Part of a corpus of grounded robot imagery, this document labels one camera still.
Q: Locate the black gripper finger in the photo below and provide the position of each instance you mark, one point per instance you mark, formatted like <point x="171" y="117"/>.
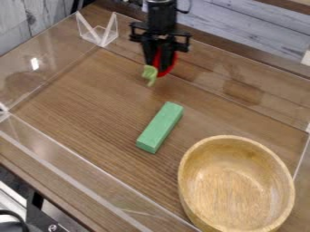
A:
<point x="149" y="51"/>
<point x="167" y="57"/>

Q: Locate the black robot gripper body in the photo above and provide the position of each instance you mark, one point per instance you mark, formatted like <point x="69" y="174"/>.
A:
<point x="162" y="24"/>

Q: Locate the red plush strawberry toy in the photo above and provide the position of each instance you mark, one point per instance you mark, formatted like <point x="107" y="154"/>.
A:
<point x="151" y="71"/>

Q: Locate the green rectangular foam block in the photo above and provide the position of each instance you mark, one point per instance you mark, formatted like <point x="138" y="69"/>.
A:
<point x="159" y="128"/>

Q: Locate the round wooden bowl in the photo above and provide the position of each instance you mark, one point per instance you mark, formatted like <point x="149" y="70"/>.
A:
<point x="236" y="186"/>

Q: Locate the black metal table leg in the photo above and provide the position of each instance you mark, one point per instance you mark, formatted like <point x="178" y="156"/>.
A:
<point x="38" y="220"/>

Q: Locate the clear acrylic corner bracket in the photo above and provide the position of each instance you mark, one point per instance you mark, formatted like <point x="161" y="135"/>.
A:
<point x="99" y="35"/>

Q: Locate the clear acrylic tray enclosure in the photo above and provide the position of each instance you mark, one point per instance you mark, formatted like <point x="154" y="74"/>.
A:
<point x="75" y="104"/>

